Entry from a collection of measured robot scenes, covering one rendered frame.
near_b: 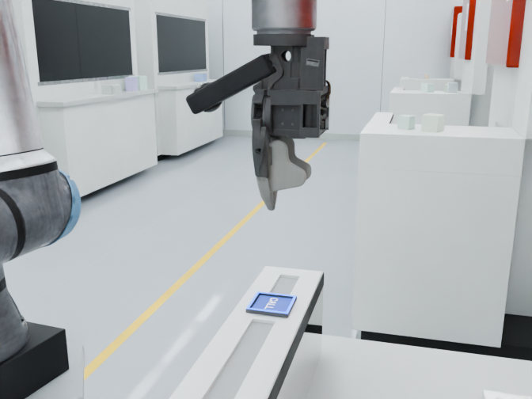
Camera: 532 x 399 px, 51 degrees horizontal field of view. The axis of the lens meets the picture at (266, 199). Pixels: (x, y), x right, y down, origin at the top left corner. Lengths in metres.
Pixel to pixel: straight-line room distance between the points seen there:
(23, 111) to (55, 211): 0.16
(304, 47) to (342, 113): 7.82
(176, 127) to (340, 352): 5.97
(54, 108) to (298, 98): 4.28
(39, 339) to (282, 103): 0.49
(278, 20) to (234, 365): 0.38
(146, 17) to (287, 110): 6.15
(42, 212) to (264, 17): 0.45
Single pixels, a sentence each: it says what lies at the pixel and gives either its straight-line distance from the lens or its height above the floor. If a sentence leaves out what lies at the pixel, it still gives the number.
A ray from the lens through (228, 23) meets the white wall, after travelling 8.83.
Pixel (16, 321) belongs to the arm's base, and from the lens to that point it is 0.87.
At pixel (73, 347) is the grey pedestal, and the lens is 0.99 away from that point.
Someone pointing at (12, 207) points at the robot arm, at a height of 1.08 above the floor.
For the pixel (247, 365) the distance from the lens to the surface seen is 0.63.
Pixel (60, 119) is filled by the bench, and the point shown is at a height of 0.76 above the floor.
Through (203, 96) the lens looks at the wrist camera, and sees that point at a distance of 0.69.
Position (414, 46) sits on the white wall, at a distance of 8.36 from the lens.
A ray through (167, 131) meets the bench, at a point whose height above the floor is 0.36.
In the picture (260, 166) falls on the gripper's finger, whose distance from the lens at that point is 0.66.
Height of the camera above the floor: 1.29
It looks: 15 degrees down
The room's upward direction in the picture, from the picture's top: straight up
